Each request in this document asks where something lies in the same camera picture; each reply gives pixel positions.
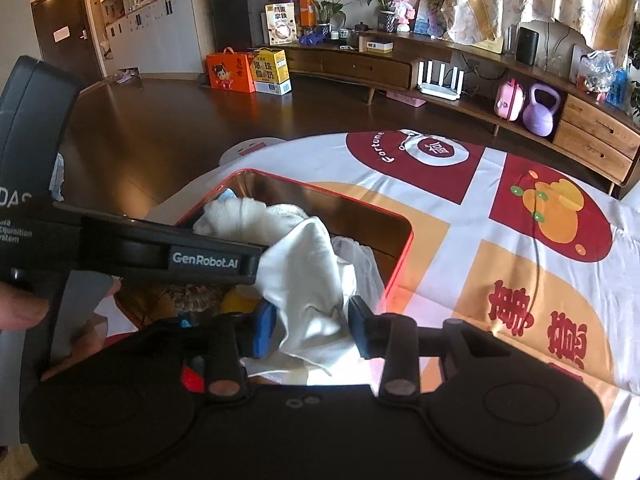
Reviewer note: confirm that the cream knitted cloth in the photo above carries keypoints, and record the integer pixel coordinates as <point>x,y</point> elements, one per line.
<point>240,217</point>

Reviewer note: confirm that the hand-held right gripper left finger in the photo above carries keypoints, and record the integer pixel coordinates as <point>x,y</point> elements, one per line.
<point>264,332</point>

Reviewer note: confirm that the patterned mesh pouch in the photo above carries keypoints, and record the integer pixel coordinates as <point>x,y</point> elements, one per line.
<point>195,297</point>

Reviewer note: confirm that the black speaker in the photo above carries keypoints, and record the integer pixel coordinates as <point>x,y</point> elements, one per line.
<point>527,46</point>

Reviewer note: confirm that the yellow rubber duck toy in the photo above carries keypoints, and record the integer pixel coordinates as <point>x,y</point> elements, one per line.
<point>240,302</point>

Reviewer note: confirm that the orange cartoon gift box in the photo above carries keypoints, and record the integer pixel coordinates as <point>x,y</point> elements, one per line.
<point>230,72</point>

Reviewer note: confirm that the blue toy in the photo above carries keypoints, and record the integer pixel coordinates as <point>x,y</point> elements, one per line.
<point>311,39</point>

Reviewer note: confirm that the potted plant white pot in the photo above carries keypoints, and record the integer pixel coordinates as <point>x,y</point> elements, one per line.
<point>325,15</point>

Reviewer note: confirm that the tall green potted plant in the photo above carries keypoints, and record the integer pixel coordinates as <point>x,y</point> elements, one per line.
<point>635,70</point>

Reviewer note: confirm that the purple kettlebell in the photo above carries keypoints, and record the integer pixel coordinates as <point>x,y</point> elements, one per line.
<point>541,117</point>

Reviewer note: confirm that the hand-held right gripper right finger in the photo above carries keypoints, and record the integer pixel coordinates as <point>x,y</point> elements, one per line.
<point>359,327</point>

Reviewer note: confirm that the person's left hand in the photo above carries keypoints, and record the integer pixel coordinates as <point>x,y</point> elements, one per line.
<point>20,310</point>

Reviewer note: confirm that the blue picture book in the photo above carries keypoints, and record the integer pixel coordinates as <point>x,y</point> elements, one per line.
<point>428,17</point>

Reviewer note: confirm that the clear plastic bag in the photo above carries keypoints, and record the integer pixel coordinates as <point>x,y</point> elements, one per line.
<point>595,75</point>

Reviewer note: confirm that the pink tray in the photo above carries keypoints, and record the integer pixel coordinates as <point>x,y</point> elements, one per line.
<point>406,99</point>

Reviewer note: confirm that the small white box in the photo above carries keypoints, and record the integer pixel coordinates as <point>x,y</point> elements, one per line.
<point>376,45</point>

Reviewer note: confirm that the pink plush doll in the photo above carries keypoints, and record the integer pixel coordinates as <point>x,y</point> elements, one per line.
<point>400,2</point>

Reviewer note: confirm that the white router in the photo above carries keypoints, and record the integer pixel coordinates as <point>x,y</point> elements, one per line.
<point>440,89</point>

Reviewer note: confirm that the dark wooden drawer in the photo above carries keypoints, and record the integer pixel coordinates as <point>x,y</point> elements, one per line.
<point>367,70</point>

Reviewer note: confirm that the light wooden drawer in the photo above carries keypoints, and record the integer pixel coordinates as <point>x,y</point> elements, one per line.
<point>592,152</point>
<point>600,122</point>

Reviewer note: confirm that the printed tablecloth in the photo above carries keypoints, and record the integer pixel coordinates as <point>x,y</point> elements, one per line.
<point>450,210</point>

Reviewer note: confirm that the yellow carton box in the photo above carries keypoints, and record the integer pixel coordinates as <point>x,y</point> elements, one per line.
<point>272,72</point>

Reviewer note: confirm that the sheer white mesh cloth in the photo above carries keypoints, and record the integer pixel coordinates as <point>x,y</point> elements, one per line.
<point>367,270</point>

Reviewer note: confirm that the pink toy case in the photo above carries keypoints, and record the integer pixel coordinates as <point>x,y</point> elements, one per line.
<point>510,102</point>

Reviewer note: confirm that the dark wooden door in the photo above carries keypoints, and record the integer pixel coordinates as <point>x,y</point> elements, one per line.
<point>65,35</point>

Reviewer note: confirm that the yellow white snack box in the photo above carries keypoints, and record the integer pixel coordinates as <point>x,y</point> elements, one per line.
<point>281,25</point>

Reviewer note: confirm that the wooden TV cabinet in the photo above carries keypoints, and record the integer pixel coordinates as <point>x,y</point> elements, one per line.
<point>450,57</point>

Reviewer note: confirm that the white scalloped board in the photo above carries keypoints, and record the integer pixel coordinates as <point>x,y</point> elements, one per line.
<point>562,45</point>

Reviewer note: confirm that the black cabinet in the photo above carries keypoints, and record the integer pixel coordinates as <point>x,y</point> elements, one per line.
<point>240,15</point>

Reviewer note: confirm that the orange tall box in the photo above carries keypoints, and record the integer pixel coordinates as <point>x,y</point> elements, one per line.
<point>308,10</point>

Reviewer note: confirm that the red tin box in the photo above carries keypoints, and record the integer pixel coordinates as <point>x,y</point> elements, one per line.
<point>380,220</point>

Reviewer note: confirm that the white wall cabinets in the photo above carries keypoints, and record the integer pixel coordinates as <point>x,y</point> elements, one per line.
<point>155,30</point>

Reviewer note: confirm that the small black teapot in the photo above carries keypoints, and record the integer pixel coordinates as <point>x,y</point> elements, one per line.
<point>361,27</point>

